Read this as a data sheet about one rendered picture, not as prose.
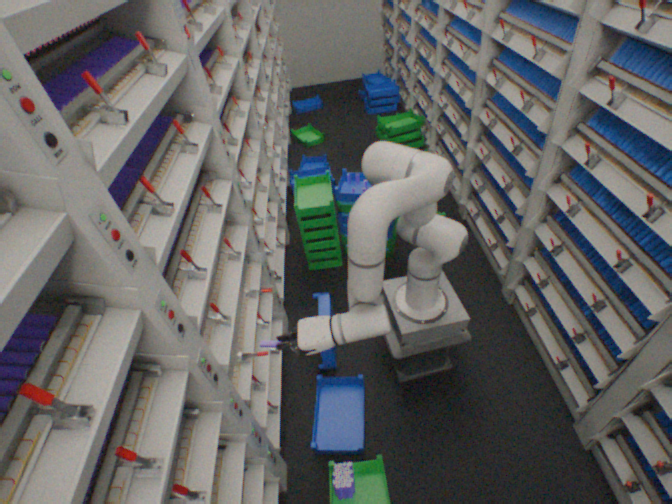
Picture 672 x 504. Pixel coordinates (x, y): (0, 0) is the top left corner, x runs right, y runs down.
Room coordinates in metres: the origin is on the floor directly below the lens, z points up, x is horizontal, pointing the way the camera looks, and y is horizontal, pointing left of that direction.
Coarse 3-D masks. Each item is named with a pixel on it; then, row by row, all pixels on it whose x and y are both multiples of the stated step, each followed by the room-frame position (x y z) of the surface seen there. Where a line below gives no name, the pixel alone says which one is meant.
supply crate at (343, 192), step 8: (344, 176) 1.80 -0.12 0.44; (352, 176) 1.80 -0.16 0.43; (360, 176) 1.79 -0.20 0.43; (344, 184) 1.77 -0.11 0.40; (352, 184) 1.76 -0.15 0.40; (360, 184) 1.75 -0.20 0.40; (368, 184) 1.74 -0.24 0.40; (336, 192) 1.63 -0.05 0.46; (344, 192) 1.62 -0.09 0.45; (360, 192) 1.67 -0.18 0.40; (336, 200) 1.63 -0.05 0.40; (344, 200) 1.62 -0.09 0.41; (352, 200) 1.60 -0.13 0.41
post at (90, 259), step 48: (0, 48) 0.47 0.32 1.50; (0, 96) 0.42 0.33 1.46; (0, 144) 0.40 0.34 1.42; (96, 192) 0.47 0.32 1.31; (96, 240) 0.41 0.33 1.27; (144, 288) 0.43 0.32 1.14; (144, 336) 0.40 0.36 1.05; (192, 336) 0.47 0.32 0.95; (192, 384) 0.40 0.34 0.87; (240, 432) 0.41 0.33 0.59
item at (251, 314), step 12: (252, 252) 1.10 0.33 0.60; (252, 264) 1.08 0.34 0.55; (252, 276) 1.02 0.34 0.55; (252, 288) 0.96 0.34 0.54; (252, 300) 0.90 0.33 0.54; (252, 312) 0.84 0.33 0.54; (252, 324) 0.79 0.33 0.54; (240, 336) 0.74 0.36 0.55; (252, 336) 0.74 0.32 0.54; (252, 348) 0.69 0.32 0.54; (252, 360) 0.65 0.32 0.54; (240, 372) 0.61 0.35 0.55; (240, 384) 0.57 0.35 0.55
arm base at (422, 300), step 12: (408, 276) 0.88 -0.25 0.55; (408, 288) 0.88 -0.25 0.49; (420, 288) 0.84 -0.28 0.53; (432, 288) 0.84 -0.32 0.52; (396, 300) 0.90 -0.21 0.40; (408, 300) 0.87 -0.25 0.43; (420, 300) 0.84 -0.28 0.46; (432, 300) 0.84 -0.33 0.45; (444, 300) 0.87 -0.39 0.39; (408, 312) 0.84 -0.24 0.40; (420, 312) 0.83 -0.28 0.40; (432, 312) 0.82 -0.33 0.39
